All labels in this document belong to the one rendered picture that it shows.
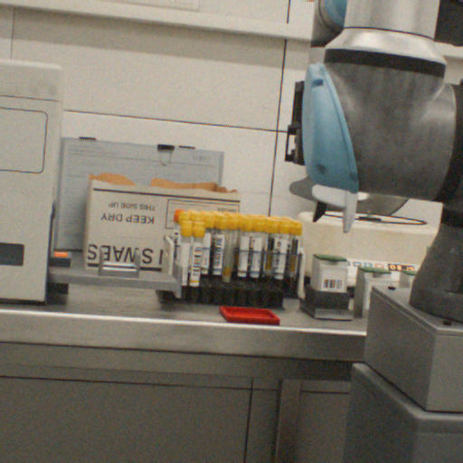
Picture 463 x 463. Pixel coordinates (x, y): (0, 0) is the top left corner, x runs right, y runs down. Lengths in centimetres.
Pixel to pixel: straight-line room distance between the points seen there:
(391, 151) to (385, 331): 21
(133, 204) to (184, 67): 44
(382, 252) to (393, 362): 61
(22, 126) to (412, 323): 54
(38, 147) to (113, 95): 66
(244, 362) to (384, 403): 33
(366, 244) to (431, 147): 68
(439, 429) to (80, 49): 117
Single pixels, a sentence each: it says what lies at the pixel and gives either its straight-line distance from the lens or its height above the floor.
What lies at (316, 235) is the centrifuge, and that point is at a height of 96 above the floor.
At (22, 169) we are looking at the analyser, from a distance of 117.
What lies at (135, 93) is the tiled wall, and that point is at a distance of 182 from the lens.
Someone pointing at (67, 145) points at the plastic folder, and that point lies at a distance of 179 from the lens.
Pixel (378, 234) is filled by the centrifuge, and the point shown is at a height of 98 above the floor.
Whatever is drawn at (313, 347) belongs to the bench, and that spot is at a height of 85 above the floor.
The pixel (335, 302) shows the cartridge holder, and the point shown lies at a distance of 129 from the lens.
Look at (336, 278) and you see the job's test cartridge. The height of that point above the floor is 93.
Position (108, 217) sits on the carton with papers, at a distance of 147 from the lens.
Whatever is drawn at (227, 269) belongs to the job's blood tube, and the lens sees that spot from 133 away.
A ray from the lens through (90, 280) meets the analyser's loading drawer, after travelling 120.
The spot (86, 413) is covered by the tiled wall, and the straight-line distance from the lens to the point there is 189.
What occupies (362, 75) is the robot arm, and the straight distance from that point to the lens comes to 86.
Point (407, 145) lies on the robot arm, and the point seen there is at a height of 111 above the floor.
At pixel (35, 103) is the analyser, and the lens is 117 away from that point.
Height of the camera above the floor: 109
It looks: 5 degrees down
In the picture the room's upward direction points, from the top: 5 degrees clockwise
